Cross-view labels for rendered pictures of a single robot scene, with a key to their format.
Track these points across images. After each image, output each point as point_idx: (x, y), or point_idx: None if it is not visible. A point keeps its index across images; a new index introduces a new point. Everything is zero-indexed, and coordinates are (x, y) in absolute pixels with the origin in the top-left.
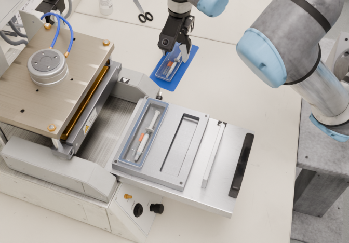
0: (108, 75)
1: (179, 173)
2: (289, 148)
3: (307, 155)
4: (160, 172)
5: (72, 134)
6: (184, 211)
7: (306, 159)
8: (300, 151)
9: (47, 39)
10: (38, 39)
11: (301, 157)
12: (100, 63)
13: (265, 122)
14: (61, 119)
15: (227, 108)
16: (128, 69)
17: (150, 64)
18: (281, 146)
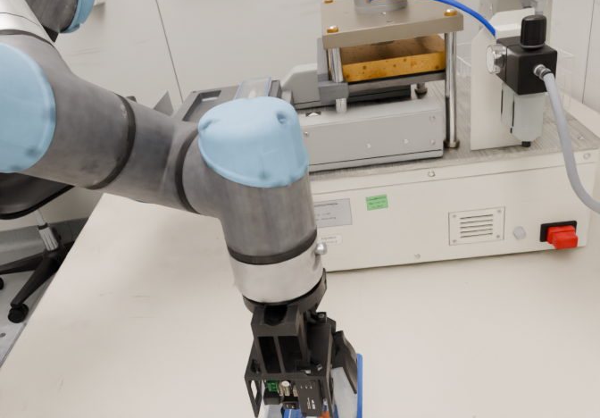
0: (321, 66)
1: (196, 95)
2: (32, 338)
3: (0, 338)
4: (220, 89)
5: (321, 39)
6: (214, 220)
7: (4, 331)
8: (10, 340)
9: (428, 12)
10: (442, 9)
11: (12, 332)
12: (321, 24)
13: (67, 367)
14: (326, 4)
15: (152, 366)
16: (318, 123)
17: (379, 403)
18: (46, 336)
